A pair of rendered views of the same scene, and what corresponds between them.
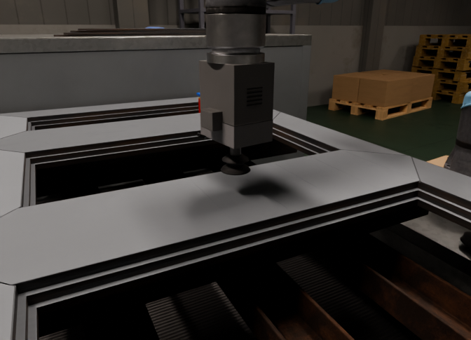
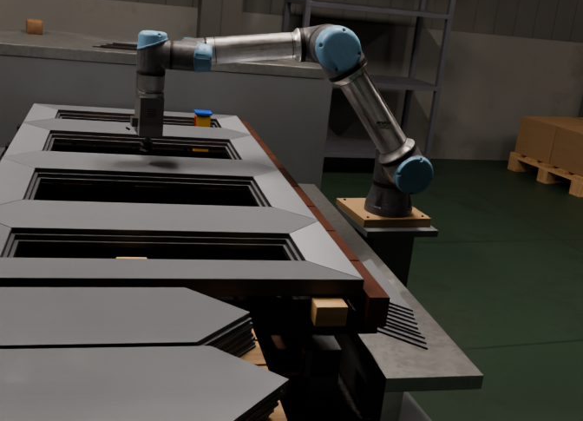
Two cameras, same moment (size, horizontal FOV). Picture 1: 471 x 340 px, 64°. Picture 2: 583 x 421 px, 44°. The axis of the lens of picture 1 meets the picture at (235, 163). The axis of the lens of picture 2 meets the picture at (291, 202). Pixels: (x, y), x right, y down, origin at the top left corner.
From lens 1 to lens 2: 155 cm
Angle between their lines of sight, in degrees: 12
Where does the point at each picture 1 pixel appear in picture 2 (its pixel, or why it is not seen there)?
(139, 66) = not seen: hidden behind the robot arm
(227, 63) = (140, 95)
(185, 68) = (198, 86)
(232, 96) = (140, 111)
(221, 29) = (139, 81)
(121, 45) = not seen: hidden behind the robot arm
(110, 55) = (132, 68)
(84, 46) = (112, 59)
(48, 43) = (85, 54)
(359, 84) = (554, 135)
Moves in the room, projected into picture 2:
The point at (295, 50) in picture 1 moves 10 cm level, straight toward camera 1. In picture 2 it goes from (314, 82) to (305, 84)
